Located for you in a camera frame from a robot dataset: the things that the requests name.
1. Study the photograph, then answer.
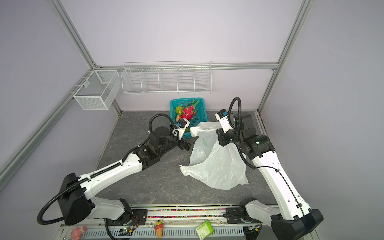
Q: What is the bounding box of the white plastic bag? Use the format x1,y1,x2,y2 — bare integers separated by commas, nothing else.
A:
180,122,249,190

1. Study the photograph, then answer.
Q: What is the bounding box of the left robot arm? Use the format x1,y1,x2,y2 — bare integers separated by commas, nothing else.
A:
37,114,197,226

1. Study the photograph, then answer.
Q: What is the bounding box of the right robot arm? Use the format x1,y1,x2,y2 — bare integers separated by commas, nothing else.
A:
216,97,324,240

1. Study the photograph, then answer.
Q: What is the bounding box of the fake red dragon fruit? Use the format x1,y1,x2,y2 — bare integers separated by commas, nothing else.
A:
182,100,200,120

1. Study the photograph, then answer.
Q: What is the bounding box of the fake green fruit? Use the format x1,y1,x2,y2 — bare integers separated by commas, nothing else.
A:
175,106,184,116

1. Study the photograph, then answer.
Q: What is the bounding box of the teal plastic basket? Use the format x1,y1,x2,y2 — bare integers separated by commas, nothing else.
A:
170,98,208,139

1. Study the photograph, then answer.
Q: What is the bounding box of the toy ice cream cone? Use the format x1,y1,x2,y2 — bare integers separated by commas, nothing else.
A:
155,220,164,239

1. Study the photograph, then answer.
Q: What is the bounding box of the green white box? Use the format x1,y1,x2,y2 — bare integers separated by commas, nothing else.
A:
196,221,214,240

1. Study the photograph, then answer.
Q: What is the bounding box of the pink toy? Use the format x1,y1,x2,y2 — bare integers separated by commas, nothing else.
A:
71,226,87,240

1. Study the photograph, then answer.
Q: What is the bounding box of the white wire shelf rack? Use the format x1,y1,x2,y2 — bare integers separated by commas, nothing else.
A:
122,61,213,94

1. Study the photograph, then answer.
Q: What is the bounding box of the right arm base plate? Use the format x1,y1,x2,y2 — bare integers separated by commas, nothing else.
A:
223,206,260,224

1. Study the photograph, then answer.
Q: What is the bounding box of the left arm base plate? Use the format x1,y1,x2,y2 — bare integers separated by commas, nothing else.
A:
107,209,148,226

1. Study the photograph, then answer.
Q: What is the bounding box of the white mesh wall basket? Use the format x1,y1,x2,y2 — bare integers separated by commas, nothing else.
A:
74,70,122,111

